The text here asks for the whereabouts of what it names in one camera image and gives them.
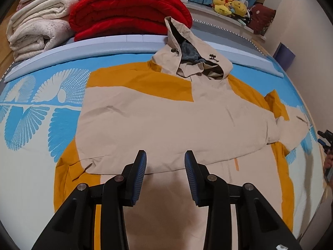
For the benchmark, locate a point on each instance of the person's right hand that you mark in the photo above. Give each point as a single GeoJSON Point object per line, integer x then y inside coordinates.
{"type": "Point", "coordinates": [329, 162]}

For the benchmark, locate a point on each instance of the purple box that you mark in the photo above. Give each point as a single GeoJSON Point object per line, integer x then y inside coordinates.
{"type": "Point", "coordinates": [285, 54]}

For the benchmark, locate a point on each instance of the light blue foam bumper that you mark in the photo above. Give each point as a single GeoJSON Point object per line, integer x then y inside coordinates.
{"type": "Point", "coordinates": [78, 49]}

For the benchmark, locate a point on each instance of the beige and yellow hooded jacket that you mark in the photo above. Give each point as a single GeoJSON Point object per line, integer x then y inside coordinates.
{"type": "Point", "coordinates": [166, 125]}

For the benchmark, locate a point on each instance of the dark red cushion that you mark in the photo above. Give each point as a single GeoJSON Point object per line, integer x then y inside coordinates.
{"type": "Point", "coordinates": [261, 18]}

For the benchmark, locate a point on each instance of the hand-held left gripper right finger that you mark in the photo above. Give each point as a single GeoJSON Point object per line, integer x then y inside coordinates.
{"type": "Point", "coordinates": [191, 173]}

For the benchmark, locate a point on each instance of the folded red blanket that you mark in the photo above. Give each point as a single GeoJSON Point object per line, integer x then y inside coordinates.
{"type": "Point", "coordinates": [124, 13]}

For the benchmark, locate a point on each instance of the yellow duck plush toy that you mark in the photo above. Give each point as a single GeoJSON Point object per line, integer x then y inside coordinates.
{"type": "Point", "coordinates": [221, 0]}

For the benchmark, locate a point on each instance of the white headboard ledge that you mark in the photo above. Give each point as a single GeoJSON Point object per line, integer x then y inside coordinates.
{"type": "Point", "coordinates": [221, 18]}

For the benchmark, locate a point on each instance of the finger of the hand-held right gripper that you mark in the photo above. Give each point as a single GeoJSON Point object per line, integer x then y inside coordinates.
{"type": "Point", "coordinates": [325, 138]}

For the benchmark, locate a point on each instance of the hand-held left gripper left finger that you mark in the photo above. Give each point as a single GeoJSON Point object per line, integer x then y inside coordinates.
{"type": "Point", "coordinates": [139, 173]}

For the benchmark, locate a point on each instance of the folded cream fleece blanket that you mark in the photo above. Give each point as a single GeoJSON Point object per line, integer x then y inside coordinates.
{"type": "Point", "coordinates": [39, 23]}

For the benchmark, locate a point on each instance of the blue and white patterned bedsheet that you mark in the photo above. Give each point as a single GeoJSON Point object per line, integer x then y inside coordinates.
{"type": "Point", "coordinates": [28, 161]}

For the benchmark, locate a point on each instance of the yellow round-faced plush toy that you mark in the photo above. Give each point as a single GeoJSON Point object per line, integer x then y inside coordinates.
{"type": "Point", "coordinates": [239, 7]}

